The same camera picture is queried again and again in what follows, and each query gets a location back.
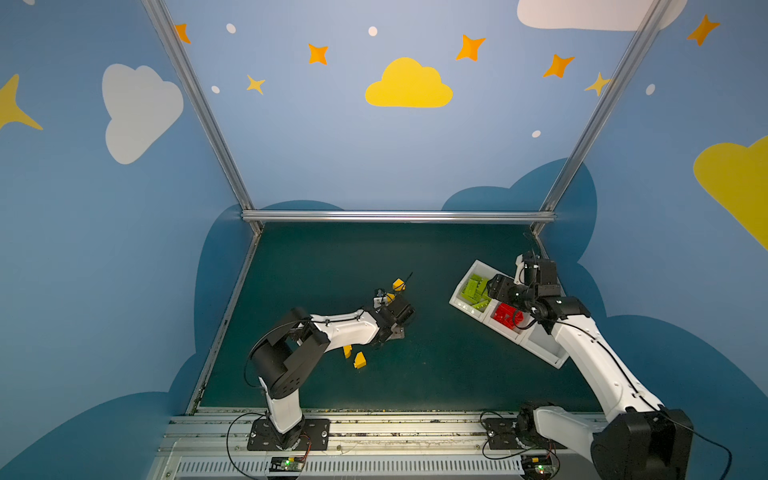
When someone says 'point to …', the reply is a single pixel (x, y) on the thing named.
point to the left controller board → (286, 464)
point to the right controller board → (536, 466)
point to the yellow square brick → (390, 297)
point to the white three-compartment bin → (473, 295)
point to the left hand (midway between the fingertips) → (393, 329)
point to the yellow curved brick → (347, 350)
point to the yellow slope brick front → (360, 360)
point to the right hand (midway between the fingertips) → (502, 283)
